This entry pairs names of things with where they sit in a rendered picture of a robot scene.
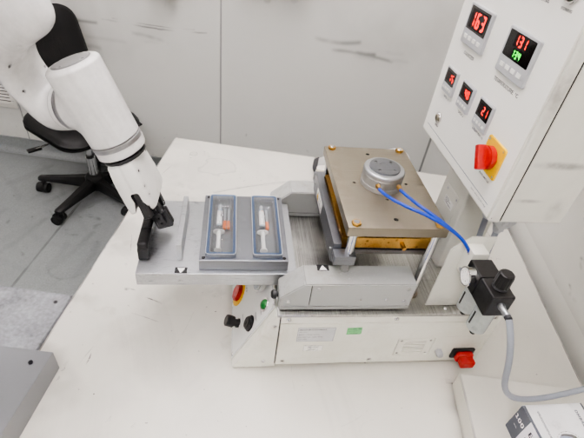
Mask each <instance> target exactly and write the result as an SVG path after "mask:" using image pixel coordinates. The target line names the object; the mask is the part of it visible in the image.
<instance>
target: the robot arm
mask: <svg viewBox="0 0 584 438"><path fill-rule="evenodd" d="M55 20H56V14H55V11H54V8H53V5H52V3H51V1H50V0H0V84H2V86H3V87H4V88H5V90H6V91H7V92H8V93H9V94H10V95H11V96H12V97H13V98H14V99H15V100H16V101H17V102H18V103H19V104H20V105H21V106H22V107H23V108H24V109H25V110H26V111H27V112H28V113H29V114H30V115H31V116H32V117H33V118H35V119H36V120H37V121H38V122H40V123H41V124H42V125H44V126H45V127H47V128H50V129H54V130H76V131H78V132H79V133H81V134H82V135H83V137H84V138H85V140H86V141H87V143H88V144H89V146H90V147H91V148H92V150H93V152H94V153H95V155H96V157H97V158H98V160H99V161H100V162H102V163H104V164H105V165H106V166H108V171H109V174H110V177H111V179H112V181H113V183H114V184H115V186H116V189H117V191H118V193H119V195H120V197H121V198H122V199H123V202H124V203H125V205H126V207H127V208H128V210H129V212H130V213H131V214H135V213H136V211H137V208H138V207H139V209H140V210H141V212H142V214H143V218H144V219H145V220H146V219H150V218H152V220H153V221H154V223H155V224H156V226H157V227H158V228H159V229H164V228H168V227H171V226H173V225H174V218H173V216H172V215H171V214H170V212H169V209H168V207H167V206H163V205H165V201H164V199H163V196H162V194H161V187H162V183H163V180H162V177H161V174H160V172H159V170H158V168H157V166H156V165H155V163H154V161H153V160H152V158H151V157H150V155H149V153H148V151H147V150H146V149H145V148H146V145H145V143H144V142H145V138H144V136H143V132H142V131H141V130H140V128H139V127H138V125H137V123H136V120H135V118H134V117H133V116H132V114H131V112H130V110H129V107H128V105H127V104H126V102H125V101H124V99H123V96H122V94H121V93H120V91H119V89H118V88H117V86H116V83H115V81H114V80H113V78H112V76H111V74H110V72H109V70H108V69H107V67H106V65H105V63H104V61H103V59H102V58H101V56H100V54H99V53H97V52H95V51H84V52H80V53H76V54H74V55H71V56H67V57H65V58H64V59H62V60H60V61H58V62H56V63H54V64H52V65H51V66H50V67H49V68H48V67H47V66H46V64H45V63H44V61H43V59H42V58H41V57H40V55H39V53H38V51H37V47H36V42H37V41H39V40H40V39H41V38H43V37H44V36H46V35H47V34H48V33H49V32H50V31H51V29H52V28H53V26H54V23H55Z"/></svg>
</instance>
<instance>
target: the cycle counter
mask: <svg viewBox="0 0 584 438"><path fill-rule="evenodd" d="M487 21H488V16H487V15H486V14H484V13H482V12H481V11H479V10H477V9H476V8H474V11H473V14H472V16H471V19H470V22H469V24H468V26H469V27H470V28H471V29H473V30H475V31H476V32H477V33H479V34H480V35H481V36H482V33H483V31H484V29H485V26H486V23H487Z"/></svg>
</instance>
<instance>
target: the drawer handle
mask: <svg viewBox="0 0 584 438"><path fill-rule="evenodd" d="M154 227H155V223H154V221H153V220H152V218H150V219H146V220H145V219H144V218H143V224H142V227H141V230H140V234H139V237H138V240H137V244H136V245H137V254H138V259H139V260H149V258H150V252H149V246H150V242H151V237H152V234H153V230H154Z"/></svg>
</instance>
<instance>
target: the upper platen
mask: <svg viewBox="0 0 584 438"><path fill-rule="evenodd" d="M324 179H325V183H326V185H327V189H328V195H329V198H330V201H331V205H332V209H333V211H334V215H335V220H336V224H337V228H338V231H339V234H340V238H341V241H342V247H341V249H345V248H346V244H347V240H348V236H347V235H346V231H345V228H344V225H343V222H342V217H341V213H340V210H339V207H338V204H337V201H336V198H335V192H334V189H333V186H332V182H331V180H330V176H329V175H325V178H324ZM429 238H430V237H383V236H358V237H357V240H356V244H355V253H356V254H410V255H423V253H424V251H425V248H426V247H427V244H428V240H429Z"/></svg>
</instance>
